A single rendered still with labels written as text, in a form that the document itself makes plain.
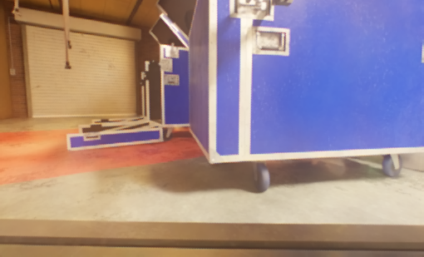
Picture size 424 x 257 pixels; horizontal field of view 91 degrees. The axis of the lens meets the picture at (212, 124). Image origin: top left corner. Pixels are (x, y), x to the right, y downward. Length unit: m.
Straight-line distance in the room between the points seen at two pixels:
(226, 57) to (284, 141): 0.41
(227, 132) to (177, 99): 1.40
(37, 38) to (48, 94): 1.61
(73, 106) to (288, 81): 7.46
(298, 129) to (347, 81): 0.30
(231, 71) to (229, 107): 0.14
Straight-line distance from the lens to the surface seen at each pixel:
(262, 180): 0.94
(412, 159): 1.77
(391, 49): 1.25
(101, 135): 2.08
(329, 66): 1.02
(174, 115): 2.15
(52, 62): 8.08
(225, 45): 0.83
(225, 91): 0.81
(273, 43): 0.92
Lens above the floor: 0.39
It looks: 5 degrees down
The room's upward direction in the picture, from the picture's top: straight up
